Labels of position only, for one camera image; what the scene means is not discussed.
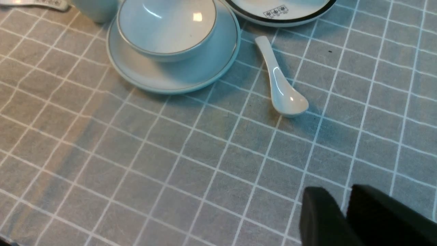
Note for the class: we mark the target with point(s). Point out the grey white-grid tablecloth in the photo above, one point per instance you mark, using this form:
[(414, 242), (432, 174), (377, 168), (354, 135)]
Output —
[(87, 159)]

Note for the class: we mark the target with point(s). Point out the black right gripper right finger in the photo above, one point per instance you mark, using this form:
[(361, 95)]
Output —
[(380, 220)]

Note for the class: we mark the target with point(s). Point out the pale blue large plate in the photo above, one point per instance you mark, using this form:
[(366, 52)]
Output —
[(184, 76)]

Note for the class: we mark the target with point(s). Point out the plain white ceramic spoon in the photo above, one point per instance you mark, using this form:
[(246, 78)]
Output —
[(284, 98)]

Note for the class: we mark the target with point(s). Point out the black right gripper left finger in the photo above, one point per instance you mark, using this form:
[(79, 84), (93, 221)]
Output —
[(322, 223)]

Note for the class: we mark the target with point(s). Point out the pale blue shallow bowl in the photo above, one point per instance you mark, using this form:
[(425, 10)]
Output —
[(167, 30)]

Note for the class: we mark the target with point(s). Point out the pale blue cup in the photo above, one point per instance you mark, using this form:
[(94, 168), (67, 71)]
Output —
[(99, 11)]

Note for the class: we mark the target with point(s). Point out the white spoon with printed handle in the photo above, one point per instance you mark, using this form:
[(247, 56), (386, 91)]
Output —
[(60, 5)]

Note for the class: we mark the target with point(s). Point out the white plate with black rim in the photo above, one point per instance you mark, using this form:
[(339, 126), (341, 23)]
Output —
[(280, 13)]

